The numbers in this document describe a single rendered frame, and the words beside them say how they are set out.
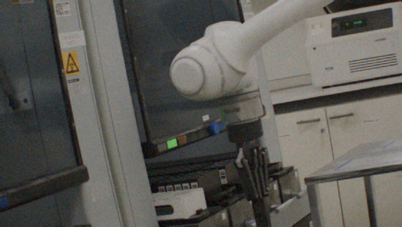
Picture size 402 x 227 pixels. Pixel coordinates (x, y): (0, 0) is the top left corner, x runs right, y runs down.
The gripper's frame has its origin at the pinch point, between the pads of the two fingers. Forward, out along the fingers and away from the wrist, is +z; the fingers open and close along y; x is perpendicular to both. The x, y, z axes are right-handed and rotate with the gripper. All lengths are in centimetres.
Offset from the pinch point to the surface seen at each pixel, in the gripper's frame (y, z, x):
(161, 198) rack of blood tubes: 3.1, -6.6, -22.0
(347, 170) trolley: -27.6, -1.8, 11.8
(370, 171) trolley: -26.0, -1.0, 18.5
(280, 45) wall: -293, -35, -107
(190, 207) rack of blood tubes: 2.3, -3.8, -15.5
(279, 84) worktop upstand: -291, -13, -112
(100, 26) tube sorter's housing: 15, -46, -21
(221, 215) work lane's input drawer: -4.1, 0.1, -11.9
